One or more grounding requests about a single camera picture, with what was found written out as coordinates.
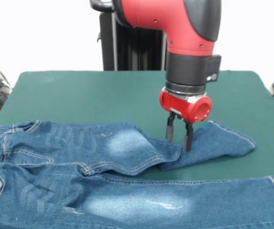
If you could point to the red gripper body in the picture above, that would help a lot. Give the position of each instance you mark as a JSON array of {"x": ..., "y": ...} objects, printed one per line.
[{"x": 182, "y": 106}]

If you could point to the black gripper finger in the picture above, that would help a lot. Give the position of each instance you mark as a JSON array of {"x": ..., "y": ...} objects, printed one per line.
[
  {"x": 188, "y": 138},
  {"x": 170, "y": 130}
]

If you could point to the blue denim jeans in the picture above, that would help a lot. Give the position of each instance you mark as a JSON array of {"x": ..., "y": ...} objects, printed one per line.
[{"x": 55, "y": 179}]

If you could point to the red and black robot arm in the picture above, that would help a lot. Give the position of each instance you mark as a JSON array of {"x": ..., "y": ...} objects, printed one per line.
[{"x": 182, "y": 35}]

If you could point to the dark green table cloth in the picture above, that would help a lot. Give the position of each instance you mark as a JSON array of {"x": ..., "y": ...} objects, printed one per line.
[{"x": 79, "y": 95}]

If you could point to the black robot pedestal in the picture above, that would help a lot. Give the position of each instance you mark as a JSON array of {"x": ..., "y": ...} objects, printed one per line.
[{"x": 132, "y": 47}]

